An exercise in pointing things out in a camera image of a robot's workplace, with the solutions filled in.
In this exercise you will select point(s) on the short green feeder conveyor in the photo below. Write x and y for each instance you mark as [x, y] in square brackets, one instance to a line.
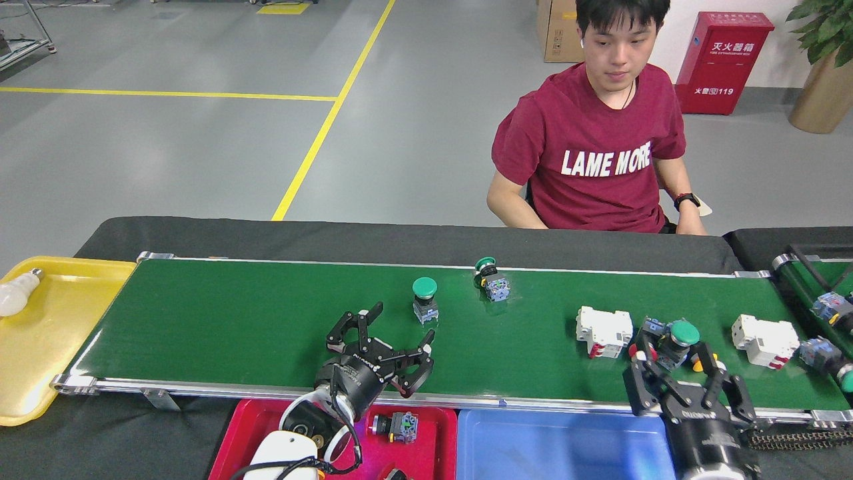
[796, 300]

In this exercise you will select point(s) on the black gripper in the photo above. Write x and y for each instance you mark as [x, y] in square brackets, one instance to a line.
[356, 386]
[710, 446]

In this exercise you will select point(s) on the person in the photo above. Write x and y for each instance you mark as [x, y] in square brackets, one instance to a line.
[586, 133]

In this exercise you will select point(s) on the potted green plant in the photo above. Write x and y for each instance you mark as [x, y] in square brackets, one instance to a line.
[823, 93]

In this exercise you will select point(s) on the black selector switch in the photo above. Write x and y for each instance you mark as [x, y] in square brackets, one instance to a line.
[396, 426]

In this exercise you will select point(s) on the red fire extinguisher cabinet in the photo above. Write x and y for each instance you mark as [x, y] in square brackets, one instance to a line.
[723, 66]

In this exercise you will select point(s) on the blue plastic bin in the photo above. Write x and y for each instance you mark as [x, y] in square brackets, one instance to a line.
[566, 446]

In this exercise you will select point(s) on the person's left forearm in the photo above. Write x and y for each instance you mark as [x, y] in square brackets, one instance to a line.
[680, 183]

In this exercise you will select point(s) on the person's right forearm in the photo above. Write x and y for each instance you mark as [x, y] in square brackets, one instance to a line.
[513, 206]

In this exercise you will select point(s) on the yellow plastic tray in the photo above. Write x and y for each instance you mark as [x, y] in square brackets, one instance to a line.
[60, 333]

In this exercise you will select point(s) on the black wristwatch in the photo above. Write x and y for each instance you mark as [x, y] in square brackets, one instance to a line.
[686, 200]

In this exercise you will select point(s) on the white circuit breaker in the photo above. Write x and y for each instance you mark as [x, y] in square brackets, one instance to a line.
[766, 340]
[603, 330]

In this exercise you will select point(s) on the black push button switch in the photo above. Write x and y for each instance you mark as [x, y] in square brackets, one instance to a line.
[830, 306]

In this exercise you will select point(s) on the brown cardboard box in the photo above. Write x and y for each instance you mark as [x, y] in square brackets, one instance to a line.
[556, 33]

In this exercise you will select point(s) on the red plastic bin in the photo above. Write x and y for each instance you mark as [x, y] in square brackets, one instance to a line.
[436, 453]

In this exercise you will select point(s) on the green conveyor belt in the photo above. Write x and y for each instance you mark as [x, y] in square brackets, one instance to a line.
[233, 320]

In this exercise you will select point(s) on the metal shelf rack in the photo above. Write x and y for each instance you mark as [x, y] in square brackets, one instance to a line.
[20, 50]

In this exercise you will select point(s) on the white light bulb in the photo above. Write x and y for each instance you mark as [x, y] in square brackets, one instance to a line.
[13, 296]

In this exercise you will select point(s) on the black table cloth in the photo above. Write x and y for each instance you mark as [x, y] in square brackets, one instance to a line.
[753, 243]
[333, 236]

